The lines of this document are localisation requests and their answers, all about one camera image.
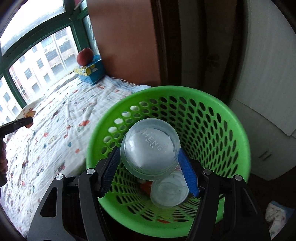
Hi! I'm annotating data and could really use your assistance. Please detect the person's left hand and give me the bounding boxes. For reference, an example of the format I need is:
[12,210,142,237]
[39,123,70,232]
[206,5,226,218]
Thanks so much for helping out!
[0,139,8,174]

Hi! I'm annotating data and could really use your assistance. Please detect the blue yellow tissue box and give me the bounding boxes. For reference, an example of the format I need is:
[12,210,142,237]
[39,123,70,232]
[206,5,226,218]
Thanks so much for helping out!
[74,55,105,85]

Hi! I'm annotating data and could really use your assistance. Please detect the green framed window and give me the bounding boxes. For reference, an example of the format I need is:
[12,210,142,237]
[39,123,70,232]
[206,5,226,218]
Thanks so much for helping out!
[1,1,99,124]

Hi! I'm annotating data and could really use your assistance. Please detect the red snack wrapper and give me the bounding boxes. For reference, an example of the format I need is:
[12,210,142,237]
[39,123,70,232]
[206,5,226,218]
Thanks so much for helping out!
[137,179,170,224]

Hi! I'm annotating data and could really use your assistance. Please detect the white cartoon print bedsheet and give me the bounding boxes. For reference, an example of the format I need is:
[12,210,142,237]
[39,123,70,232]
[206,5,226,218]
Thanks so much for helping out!
[1,76,147,237]

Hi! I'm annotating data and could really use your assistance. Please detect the red apple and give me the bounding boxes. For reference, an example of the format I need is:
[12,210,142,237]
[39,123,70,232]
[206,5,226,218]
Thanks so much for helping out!
[76,48,94,66]

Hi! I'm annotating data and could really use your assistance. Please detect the clear plastic dome cup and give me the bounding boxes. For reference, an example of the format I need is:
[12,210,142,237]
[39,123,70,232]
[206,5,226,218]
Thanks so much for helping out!
[150,172,189,209]

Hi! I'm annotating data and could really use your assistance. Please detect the white cabinet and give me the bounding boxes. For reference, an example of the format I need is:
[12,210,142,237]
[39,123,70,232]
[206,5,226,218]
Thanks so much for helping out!
[230,1,295,180]

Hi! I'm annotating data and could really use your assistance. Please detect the brown wooden headboard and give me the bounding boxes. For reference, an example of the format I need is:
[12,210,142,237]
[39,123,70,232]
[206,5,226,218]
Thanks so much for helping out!
[87,1,162,86]

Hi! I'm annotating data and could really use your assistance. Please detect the orange peel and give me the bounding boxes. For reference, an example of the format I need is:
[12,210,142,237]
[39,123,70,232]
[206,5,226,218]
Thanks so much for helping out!
[25,110,36,128]

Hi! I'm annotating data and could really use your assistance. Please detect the green plastic mesh basket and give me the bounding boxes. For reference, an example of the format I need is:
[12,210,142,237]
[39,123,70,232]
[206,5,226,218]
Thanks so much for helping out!
[86,86,251,238]

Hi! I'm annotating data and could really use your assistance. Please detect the pink floral cloth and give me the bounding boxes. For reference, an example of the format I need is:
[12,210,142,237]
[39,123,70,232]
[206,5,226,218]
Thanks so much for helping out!
[265,201,295,240]

